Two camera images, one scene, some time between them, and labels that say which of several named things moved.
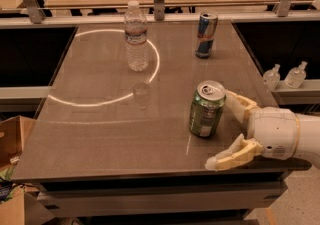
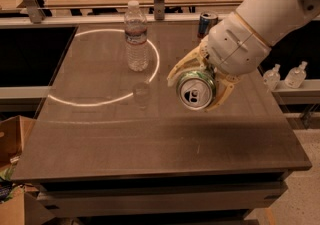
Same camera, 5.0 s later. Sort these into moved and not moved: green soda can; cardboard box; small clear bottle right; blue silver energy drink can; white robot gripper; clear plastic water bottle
Moved: white robot gripper; green soda can
Not moved: blue silver energy drink can; small clear bottle right; clear plastic water bottle; cardboard box
